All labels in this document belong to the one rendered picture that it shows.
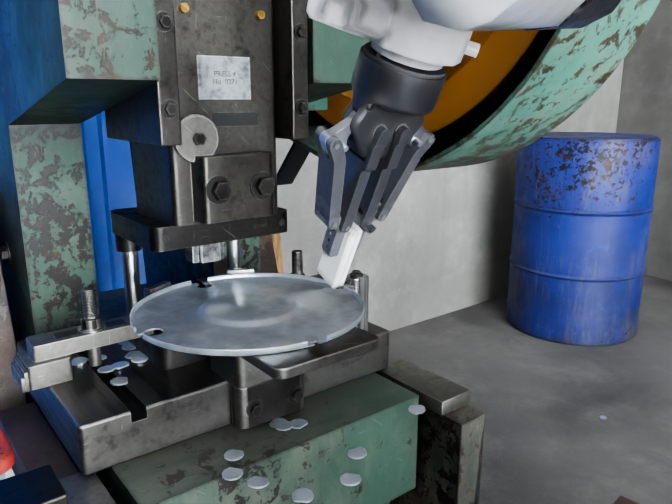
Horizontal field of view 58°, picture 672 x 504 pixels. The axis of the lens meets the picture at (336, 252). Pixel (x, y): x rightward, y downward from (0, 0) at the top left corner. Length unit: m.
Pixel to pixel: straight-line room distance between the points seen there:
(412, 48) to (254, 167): 0.34
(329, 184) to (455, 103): 0.42
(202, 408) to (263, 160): 0.31
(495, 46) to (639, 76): 3.23
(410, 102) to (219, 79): 0.33
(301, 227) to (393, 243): 0.51
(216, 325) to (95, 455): 0.19
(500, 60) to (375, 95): 0.40
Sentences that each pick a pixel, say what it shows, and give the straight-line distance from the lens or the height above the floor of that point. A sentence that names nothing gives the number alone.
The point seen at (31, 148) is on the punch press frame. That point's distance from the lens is 0.97.
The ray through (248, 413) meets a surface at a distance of 0.77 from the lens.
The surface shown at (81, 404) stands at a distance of 0.77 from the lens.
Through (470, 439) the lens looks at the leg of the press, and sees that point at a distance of 0.89.
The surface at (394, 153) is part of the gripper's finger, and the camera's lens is 0.56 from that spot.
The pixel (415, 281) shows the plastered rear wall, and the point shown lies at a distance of 2.89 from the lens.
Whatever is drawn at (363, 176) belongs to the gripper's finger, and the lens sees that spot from 0.55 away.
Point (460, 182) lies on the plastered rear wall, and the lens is 3.00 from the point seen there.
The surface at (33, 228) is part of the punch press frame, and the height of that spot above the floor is 0.86.
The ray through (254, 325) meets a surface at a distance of 0.73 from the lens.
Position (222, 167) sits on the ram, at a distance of 0.75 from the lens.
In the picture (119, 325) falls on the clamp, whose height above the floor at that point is 0.76.
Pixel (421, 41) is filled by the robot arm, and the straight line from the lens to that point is 0.49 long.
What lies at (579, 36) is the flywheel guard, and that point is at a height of 1.11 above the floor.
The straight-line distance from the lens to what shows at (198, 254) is 0.86.
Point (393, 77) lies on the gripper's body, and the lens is 0.50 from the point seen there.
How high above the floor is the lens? 1.04
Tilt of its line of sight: 14 degrees down
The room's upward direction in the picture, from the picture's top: straight up
